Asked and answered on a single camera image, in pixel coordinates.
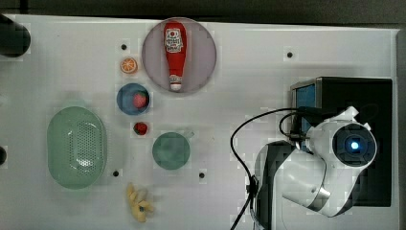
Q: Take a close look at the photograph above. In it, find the blue glass oven door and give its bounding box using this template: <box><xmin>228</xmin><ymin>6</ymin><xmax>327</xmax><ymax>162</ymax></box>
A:
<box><xmin>296</xmin><ymin>84</ymin><xmax>316</xmax><ymax>134</ymax></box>

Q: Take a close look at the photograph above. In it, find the grey round plate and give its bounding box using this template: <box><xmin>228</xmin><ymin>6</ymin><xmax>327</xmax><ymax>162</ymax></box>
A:
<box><xmin>142</xmin><ymin>17</ymin><xmax>216</xmax><ymax>93</ymax></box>

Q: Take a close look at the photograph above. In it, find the red strawberry in bowl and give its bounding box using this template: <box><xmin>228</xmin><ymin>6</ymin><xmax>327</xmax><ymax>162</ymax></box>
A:
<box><xmin>132</xmin><ymin>92</ymin><xmax>147</xmax><ymax>109</ymax></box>

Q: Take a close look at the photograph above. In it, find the green perforated colander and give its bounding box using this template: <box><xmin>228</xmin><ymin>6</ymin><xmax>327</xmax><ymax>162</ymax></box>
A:
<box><xmin>47</xmin><ymin>106</ymin><xmax>107</xmax><ymax>190</ymax></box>

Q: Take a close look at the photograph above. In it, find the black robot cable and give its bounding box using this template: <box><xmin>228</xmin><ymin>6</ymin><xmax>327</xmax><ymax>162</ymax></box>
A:
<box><xmin>229</xmin><ymin>106</ymin><xmax>317</xmax><ymax>230</ymax></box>

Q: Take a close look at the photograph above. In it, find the black toaster oven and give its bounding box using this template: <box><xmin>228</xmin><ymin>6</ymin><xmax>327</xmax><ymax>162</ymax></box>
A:
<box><xmin>289</xmin><ymin>76</ymin><xmax>394</xmax><ymax>208</ymax></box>

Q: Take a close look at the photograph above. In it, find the orange slice toy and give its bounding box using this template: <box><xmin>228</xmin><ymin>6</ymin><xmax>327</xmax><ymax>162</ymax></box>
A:
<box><xmin>120</xmin><ymin>57</ymin><xmax>138</xmax><ymax>74</ymax></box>

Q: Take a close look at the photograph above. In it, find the green cup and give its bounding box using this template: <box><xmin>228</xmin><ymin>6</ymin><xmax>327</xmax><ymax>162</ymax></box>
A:
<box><xmin>152</xmin><ymin>130</ymin><xmax>194</xmax><ymax>171</ymax></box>

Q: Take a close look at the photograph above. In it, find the red ketchup bottle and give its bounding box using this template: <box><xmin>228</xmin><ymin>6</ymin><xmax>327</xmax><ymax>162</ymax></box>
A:
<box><xmin>164</xmin><ymin>20</ymin><xmax>188</xmax><ymax>91</ymax></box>

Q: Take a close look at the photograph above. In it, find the yellow banana toy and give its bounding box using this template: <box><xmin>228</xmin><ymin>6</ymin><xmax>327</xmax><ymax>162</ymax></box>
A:
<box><xmin>126</xmin><ymin>183</ymin><xmax>154</xmax><ymax>222</ymax></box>

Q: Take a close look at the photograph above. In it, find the red strawberry on table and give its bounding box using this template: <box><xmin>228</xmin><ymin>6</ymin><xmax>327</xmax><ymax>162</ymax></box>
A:
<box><xmin>133</xmin><ymin>122</ymin><xmax>148</xmax><ymax>135</ymax></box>

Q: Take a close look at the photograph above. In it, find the blue bowl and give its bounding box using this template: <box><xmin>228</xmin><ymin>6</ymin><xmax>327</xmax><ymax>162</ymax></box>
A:
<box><xmin>116</xmin><ymin>83</ymin><xmax>150</xmax><ymax>116</ymax></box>

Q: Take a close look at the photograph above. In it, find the black cylinder top left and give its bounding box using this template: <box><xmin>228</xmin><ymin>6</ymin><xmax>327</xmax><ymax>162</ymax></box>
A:
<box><xmin>0</xmin><ymin>14</ymin><xmax>32</xmax><ymax>58</ymax></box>

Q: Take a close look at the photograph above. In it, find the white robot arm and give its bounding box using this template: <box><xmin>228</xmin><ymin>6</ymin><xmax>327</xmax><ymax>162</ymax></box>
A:
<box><xmin>250</xmin><ymin>106</ymin><xmax>377</xmax><ymax>230</ymax></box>

